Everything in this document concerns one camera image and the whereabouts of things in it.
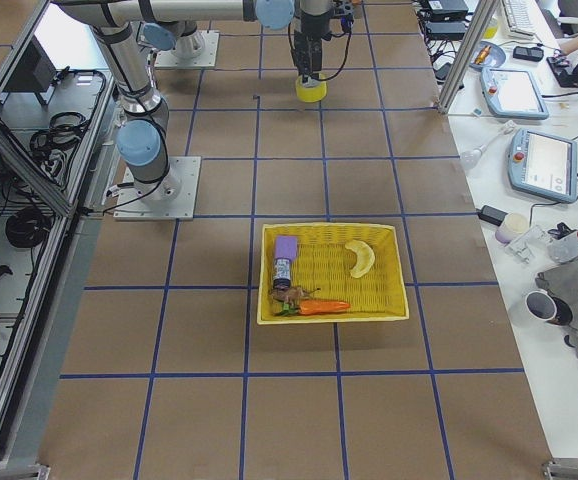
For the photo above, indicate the brass cylinder tool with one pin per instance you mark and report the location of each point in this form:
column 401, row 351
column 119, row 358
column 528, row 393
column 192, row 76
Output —
column 482, row 55

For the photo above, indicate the yellow plastic basket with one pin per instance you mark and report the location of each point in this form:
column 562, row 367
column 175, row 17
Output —
column 323, row 262

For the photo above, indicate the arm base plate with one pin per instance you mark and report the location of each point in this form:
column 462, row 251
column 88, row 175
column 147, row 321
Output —
column 174, row 198
column 191, row 52

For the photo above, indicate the aluminium frame post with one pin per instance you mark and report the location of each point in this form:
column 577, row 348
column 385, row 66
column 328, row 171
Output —
column 483, row 13

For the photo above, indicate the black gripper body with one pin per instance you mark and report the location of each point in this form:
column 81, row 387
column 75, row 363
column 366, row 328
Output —
column 309, row 30

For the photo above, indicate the upper teach pendant tablet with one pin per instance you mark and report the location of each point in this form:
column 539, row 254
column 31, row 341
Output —
column 512, row 94

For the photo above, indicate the purple sponge block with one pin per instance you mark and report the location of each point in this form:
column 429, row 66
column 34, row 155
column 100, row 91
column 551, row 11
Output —
column 286, row 247

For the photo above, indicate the lower teach pendant tablet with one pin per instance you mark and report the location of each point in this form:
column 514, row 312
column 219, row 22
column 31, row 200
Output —
column 543, row 165

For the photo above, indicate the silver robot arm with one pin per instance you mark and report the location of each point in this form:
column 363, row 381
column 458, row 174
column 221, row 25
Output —
column 141, row 140
column 172, row 25

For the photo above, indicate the blue plate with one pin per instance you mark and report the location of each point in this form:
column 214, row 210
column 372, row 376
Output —
column 496, row 58

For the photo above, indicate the teach pendant tablet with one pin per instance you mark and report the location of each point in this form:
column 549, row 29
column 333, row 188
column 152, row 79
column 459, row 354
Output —
column 543, row 165
column 512, row 94

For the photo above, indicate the orange toy carrot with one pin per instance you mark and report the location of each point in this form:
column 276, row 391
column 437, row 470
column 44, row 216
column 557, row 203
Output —
column 314, row 307

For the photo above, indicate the purple capped bottle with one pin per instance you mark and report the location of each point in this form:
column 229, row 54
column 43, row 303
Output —
column 281, row 274

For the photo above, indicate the brown toy animal figure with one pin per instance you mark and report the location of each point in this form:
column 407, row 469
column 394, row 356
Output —
column 292, row 295

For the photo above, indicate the croissant bread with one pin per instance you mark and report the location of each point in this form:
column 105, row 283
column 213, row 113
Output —
column 365, row 258

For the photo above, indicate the lavender white cup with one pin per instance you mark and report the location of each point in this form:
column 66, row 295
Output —
column 512, row 226

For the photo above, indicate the yellow tape roll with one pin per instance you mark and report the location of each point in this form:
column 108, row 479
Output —
column 312, row 93

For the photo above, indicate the white black mug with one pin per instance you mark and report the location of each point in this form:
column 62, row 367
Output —
column 547, row 308

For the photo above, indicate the black power adapter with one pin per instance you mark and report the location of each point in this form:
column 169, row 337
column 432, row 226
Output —
column 491, row 215

